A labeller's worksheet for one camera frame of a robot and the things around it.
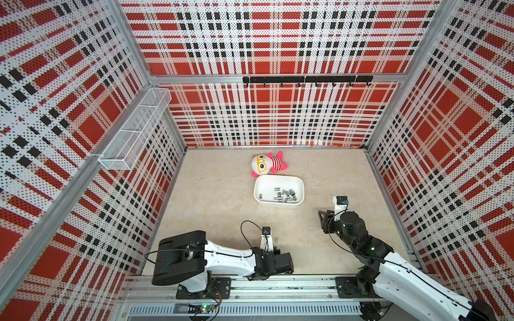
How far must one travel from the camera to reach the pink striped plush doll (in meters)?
1.06

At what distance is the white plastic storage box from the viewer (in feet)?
3.21

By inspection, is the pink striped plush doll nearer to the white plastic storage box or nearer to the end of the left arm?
the white plastic storage box

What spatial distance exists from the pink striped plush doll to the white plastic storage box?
0.02 m

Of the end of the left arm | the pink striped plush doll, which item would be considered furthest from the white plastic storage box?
the end of the left arm
